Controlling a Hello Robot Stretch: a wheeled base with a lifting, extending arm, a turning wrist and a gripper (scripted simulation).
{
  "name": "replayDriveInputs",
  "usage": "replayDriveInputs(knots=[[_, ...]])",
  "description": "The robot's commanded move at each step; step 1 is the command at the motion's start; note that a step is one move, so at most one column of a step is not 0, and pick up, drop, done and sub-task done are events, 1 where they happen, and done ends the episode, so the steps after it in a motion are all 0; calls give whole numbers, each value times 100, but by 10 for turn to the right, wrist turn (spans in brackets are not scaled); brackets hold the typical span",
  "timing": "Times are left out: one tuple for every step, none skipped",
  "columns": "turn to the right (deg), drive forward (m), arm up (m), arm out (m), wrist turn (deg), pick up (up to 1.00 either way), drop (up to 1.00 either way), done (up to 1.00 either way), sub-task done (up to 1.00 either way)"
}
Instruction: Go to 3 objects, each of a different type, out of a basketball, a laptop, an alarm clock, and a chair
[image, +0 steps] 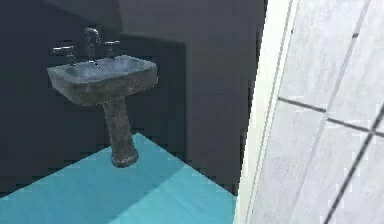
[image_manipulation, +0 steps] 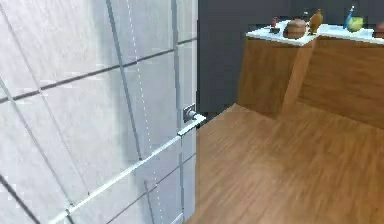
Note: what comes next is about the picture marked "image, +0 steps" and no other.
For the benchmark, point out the grey metal sink faucet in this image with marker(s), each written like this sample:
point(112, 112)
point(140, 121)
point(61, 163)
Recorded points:
point(92, 43)

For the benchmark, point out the white panelled room door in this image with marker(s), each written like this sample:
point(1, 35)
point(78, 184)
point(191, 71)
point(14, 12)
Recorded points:
point(320, 116)

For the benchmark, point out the grey stone pedestal sink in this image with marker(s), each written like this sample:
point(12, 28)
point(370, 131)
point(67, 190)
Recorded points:
point(100, 83)

